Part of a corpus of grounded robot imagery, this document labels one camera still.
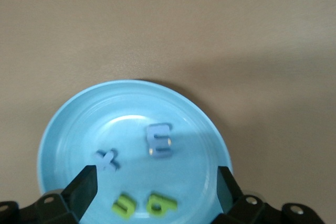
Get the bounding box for blue foam letter m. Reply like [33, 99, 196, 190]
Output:
[145, 122, 174, 159]

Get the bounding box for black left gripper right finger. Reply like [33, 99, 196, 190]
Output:
[209, 165, 336, 224]

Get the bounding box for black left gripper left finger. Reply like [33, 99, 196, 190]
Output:
[0, 165, 99, 224]

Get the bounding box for blue plate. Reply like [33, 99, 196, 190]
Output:
[36, 79, 234, 221]

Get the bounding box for blue foam letter x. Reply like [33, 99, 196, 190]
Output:
[92, 149, 122, 172]

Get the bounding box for green foam letter u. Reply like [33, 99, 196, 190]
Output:
[111, 193, 137, 220]

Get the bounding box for green foam letter q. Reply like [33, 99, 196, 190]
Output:
[145, 191, 179, 217]

